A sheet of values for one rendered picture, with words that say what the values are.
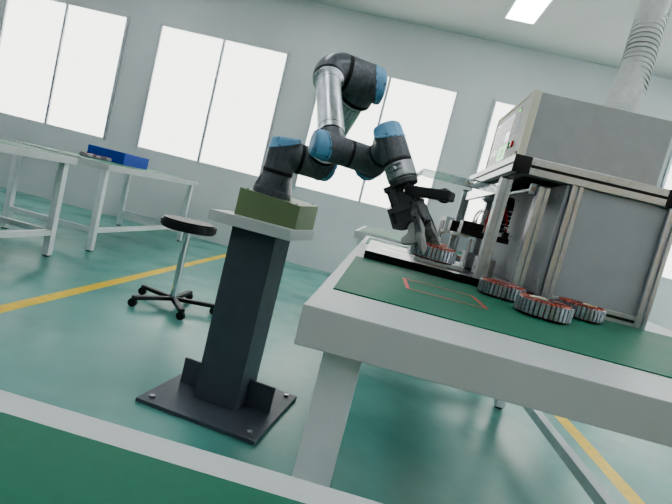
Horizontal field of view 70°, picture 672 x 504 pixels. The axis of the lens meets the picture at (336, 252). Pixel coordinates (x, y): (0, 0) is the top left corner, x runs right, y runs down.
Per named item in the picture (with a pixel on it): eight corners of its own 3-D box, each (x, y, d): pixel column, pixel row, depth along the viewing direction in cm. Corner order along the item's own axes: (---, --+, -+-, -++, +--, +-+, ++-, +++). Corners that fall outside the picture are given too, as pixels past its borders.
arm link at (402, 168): (416, 161, 124) (405, 156, 116) (422, 178, 123) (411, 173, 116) (390, 173, 127) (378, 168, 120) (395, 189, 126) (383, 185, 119)
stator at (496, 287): (467, 288, 118) (471, 273, 118) (493, 292, 125) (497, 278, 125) (506, 302, 109) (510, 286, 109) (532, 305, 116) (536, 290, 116)
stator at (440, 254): (402, 252, 115) (406, 237, 115) (417, 253, 125) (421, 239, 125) (446, 265, 110) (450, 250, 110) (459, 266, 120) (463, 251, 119)
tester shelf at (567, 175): (511, 170, 126) (516, 153, 126) (466, 186, 194) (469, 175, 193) (682, 211, 123) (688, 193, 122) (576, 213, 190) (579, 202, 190)
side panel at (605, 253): (538, 303, 128) (573, 184, 125) (534, 301, 131) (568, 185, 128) (644, 330, 126) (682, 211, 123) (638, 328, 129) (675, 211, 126)
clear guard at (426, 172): (404, 181, 162) (408, 163, 162) (401, 185, 186) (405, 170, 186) (500, 204, 160) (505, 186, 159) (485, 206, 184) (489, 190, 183)
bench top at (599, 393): (293, 343, 57) (303, 303, 57) (364, 243, 275) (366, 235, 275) (1239, 604, 49) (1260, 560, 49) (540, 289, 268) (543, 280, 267)
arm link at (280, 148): (261, 164, 189) (270, 130, 186) (293, 173, 193) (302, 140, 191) (265, 167, 177) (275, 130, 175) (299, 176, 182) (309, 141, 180)
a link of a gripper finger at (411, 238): (405, 261, 114) (402, 231, 119) (428, 254, 111) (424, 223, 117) (399, 255, 112) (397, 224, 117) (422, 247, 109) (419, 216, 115)
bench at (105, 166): (-8, 226, 405) (8, 138, 398) (116, 223, 593) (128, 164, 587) (91, 253, 398) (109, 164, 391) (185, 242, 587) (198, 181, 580)
